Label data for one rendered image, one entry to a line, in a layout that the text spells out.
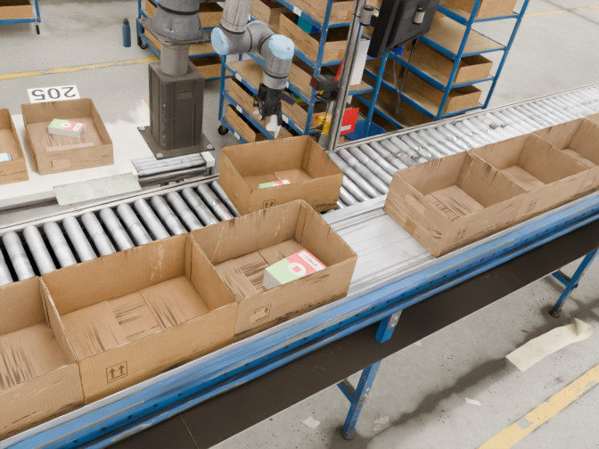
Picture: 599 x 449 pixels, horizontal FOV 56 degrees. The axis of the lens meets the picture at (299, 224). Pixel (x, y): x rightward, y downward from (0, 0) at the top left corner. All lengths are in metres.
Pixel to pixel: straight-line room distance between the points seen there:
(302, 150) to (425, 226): 0.70
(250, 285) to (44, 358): 0.58
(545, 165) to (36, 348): 2.01
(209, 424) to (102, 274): 0.52
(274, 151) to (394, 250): 0.70
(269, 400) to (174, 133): 1.20
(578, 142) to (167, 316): 2.07
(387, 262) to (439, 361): 1.07
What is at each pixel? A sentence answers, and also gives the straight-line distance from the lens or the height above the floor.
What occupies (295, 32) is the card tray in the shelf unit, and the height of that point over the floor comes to 1.00.
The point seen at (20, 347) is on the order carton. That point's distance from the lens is 1.58.
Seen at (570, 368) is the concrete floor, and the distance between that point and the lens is 3.17.
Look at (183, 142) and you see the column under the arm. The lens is 2.46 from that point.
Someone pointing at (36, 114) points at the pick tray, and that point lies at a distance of 2.66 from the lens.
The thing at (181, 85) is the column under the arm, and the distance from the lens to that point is 2.33.
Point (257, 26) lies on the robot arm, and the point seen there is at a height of 1.36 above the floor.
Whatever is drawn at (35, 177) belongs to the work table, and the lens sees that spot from 2.35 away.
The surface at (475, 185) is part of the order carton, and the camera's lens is 2.29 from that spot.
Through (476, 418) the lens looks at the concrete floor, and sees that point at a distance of 2.74.
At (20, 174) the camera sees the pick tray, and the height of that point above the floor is 0.78.
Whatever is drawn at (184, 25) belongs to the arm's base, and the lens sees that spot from 2.24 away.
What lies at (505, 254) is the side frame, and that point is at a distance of 2.26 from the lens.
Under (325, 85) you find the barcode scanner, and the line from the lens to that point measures 2.45.
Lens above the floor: 2.10
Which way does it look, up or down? 39 degrees down
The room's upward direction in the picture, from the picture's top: 11 degrees clockwise
